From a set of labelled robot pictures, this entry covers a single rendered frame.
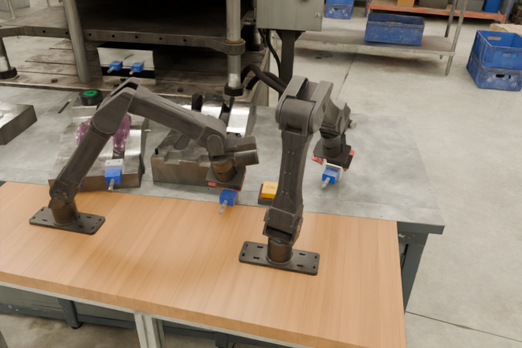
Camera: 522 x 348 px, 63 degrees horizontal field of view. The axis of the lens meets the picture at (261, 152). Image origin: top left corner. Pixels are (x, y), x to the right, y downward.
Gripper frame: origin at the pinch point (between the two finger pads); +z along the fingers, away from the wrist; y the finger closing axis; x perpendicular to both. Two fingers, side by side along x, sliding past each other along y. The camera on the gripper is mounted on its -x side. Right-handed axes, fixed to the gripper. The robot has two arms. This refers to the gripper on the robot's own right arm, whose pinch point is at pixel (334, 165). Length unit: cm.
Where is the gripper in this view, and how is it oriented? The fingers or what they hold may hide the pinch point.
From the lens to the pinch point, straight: 138.4
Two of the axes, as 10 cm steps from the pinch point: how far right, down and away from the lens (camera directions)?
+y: -8.9, -2.5, 3.8
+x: -4.1, 8.1, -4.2
